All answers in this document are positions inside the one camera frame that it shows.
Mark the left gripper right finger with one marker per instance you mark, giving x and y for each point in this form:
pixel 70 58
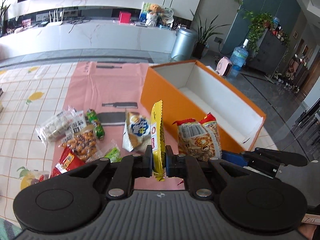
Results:
pixel 189 170

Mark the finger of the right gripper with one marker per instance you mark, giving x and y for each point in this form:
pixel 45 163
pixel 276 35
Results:
pixel 269 161
pixel 234 158

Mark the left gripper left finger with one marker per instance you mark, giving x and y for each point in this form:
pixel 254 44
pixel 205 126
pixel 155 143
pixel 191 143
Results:
pixel 126 171

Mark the yellow snack bag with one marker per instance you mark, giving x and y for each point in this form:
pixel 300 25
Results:
pixel 157 141

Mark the green raisin snack bag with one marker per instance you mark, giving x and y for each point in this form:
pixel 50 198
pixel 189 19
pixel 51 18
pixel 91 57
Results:
pixel 113 152

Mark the white blue chip bag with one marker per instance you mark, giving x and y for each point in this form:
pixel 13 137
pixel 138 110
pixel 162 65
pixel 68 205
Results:
pixel 136 136

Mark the peanut mix snack bag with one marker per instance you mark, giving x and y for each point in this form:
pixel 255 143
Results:
pixel 199 139

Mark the orange spicy nuts pack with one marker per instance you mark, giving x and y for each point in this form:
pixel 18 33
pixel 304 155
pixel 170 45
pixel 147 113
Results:
pixel 83 144

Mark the green sausage stick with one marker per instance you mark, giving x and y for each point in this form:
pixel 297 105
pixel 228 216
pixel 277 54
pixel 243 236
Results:
pixel 94 120

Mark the red snack bag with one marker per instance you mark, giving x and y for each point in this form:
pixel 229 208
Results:
pixel 67 162

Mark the white gluten strips packet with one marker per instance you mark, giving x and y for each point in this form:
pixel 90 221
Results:
pixel 78 123

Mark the clear white balls pack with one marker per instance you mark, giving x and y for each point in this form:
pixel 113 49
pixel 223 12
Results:
pixel 55 127

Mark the orange cardboard box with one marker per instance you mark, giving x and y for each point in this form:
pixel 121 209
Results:
pixel 190 90

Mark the pink table mat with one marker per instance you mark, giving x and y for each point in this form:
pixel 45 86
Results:
pixel 111 92

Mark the pink small heater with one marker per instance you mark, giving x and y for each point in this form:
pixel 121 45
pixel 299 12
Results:
pixel 224 66

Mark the blue water bottle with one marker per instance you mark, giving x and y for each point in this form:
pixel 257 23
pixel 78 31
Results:
pixel 238 58

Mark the silver trash can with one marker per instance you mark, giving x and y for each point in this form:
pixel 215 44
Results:
pixel 184 44

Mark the lemon pattern tablecloth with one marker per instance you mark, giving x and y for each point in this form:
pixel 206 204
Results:
pixel 30 97

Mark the potted green plant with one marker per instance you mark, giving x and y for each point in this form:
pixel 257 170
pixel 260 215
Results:
pixel 204 30

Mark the hanging ivy plant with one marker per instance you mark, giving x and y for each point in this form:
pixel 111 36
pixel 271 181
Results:
pixel 258 24

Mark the red box on cabinet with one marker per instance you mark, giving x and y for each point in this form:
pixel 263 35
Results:
pixel 124 17

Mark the white tv cabinet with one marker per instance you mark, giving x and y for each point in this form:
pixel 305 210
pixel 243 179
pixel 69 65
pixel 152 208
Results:
pixel 95 34

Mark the teddy bear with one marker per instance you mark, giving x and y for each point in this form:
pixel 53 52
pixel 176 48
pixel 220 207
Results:
pixel 154 15

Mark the white wifi router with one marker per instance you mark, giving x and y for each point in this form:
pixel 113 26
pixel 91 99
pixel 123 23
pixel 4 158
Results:
pixel 56 18

